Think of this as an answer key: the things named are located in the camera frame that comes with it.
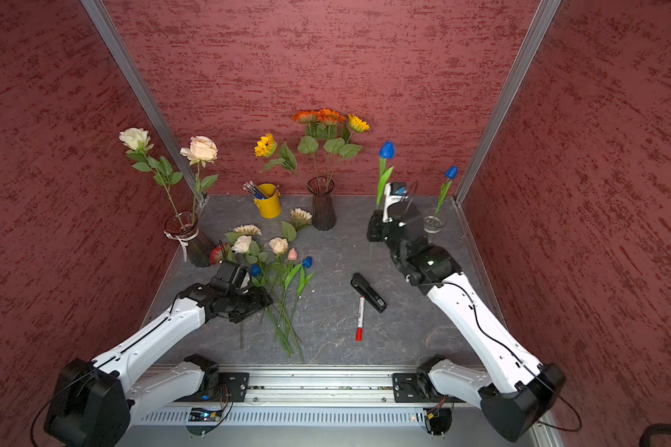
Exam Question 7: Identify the aluminium front rail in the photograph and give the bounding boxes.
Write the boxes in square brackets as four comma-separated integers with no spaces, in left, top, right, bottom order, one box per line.
[139,365,482,409]

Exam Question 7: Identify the aluminium corner profile left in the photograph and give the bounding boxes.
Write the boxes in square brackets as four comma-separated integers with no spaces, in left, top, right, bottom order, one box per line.
[80,0,196,192]

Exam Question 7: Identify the aluminium corner profile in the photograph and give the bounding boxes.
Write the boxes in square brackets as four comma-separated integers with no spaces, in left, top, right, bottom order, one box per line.
[454,0,563,203]
[80,0,196,192]

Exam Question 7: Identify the blue tulip flower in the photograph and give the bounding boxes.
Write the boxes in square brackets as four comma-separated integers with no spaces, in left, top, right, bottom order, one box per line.
[434,166,459,217]
[369,141,396,258]

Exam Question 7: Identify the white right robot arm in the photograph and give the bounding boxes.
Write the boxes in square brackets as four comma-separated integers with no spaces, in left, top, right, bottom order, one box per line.
[367,205,566,443]

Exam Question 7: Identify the orange gerbera flower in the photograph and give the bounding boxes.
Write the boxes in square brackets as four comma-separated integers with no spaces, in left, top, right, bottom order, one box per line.
[292,110,321,175]
[316,107,348,180]

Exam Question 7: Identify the aluminium corner profile right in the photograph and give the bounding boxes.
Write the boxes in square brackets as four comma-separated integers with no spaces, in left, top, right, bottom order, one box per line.
[454,0,563,203]

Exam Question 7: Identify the yellow sunflower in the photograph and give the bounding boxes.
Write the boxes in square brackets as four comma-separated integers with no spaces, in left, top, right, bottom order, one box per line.
[255,133,298,174]
[338,115,370,160]

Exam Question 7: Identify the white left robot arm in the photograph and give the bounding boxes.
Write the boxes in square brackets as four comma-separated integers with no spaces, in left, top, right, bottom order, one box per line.
[43,261,273,446]

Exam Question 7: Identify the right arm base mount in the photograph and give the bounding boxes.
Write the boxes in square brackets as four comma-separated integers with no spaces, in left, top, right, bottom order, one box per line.
[391,372,432,403]

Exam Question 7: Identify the red gerbera flower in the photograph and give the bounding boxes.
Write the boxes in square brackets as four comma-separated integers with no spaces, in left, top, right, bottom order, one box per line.
[210,243,229,266]

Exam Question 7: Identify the pale pink rose flower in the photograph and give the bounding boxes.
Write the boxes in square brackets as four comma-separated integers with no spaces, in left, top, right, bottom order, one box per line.
[180,136,218,214]

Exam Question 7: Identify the blue tulip pair right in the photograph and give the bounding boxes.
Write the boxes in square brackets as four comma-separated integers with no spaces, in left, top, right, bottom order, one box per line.
[296,256,313,298]

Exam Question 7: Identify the clear glass vase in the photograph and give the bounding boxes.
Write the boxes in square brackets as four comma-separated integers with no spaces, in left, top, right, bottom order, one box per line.
[423,209,447,234]

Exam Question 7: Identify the red glass vase with ribbon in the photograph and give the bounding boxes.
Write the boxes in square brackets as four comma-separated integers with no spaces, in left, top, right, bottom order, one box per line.
[164,212,216,268]

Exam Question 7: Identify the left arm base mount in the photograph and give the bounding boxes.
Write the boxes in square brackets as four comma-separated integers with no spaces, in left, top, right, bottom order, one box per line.
[186,372,251,403]

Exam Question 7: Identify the white rose flower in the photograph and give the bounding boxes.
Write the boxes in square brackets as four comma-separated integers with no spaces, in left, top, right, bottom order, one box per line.
[119,128,186,229]

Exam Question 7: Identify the red capped white marker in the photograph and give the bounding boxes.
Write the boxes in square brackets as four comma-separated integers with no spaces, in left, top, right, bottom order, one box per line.
[355,296,365,342]

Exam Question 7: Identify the dark ribbed glass vase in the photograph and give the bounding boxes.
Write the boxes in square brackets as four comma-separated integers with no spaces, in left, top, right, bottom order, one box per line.
[307,176,337,231]

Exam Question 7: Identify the pens in bucket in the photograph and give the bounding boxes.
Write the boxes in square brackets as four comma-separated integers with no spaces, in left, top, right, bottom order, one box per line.
[243,181,270,200]

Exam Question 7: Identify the yellow metal pen bucket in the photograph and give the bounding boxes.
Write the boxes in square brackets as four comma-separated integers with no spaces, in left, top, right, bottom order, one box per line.
[255,184,281,219]

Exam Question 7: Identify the black stapler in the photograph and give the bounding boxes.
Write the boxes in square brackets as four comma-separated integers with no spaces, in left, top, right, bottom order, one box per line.
[350,273,387,313]

